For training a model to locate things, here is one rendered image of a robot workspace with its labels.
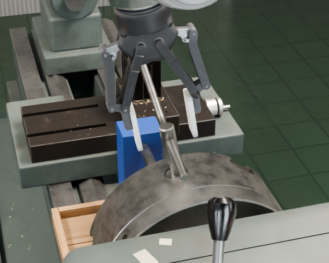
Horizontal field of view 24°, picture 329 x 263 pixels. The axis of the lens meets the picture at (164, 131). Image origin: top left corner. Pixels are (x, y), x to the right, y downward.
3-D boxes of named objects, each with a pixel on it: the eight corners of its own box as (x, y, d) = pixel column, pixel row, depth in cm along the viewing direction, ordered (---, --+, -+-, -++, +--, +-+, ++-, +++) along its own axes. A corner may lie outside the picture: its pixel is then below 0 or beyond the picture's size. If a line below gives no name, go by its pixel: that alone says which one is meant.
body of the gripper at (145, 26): (165, -20, 104) (175, 40, 109) (104, -6, 103) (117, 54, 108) (177, 2, 97) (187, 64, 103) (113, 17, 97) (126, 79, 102)
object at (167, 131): (187, 190, 113) (175, 128, 107) (173, 194, 113) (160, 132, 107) (184, 182, 115) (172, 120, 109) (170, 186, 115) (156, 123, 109)
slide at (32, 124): (215, 135, 178) (215, 119, 176) (31, 163, 169) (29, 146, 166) (192, 98, 193) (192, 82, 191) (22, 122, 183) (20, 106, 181)
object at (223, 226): (242, 243, 81) (244, 208, 79) (212, 249, 80) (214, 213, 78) (228, 220, 84) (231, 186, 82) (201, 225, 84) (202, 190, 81)
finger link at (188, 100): (182, 88, 111) (187, 87, 111) (188, 127, 115) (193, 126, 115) (187, 98, 108) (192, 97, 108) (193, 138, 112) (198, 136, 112)
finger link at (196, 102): (186, 80, 109) (206, 74, 110) (191, 108, 112) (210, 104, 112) (189, 84, 108) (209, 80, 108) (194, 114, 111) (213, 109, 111)
